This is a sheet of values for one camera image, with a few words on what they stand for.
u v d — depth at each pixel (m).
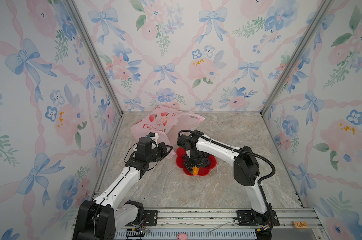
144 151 0.62
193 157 0.72
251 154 0.48
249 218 0.73
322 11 0.70
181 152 0.92
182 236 0.68
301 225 0.72
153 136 0.76
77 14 0.72
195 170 0.82
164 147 0.72
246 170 0.52
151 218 0.73
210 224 0.73
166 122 0.97
